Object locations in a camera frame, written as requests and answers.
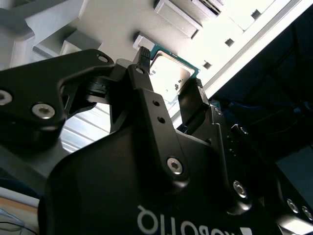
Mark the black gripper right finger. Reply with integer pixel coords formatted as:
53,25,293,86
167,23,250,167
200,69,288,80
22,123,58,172
178,77,313,226

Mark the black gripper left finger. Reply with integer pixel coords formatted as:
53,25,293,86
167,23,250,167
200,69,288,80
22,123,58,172
0,46,191,195

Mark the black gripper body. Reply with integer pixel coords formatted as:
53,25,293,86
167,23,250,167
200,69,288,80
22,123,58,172
36,125,313,235

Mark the silver CPU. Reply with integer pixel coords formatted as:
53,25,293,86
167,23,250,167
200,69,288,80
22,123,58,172
148,46,201,105

